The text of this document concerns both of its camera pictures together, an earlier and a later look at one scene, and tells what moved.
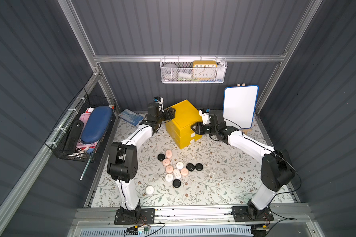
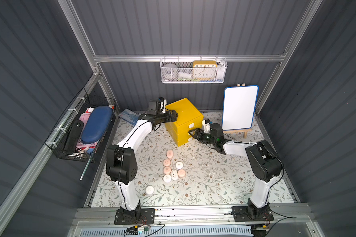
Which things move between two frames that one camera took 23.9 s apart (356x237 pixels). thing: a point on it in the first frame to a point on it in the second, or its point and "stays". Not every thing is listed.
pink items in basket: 81,146 stays
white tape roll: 170,71 stays
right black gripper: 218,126 to 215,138
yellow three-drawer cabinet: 179,127 stays
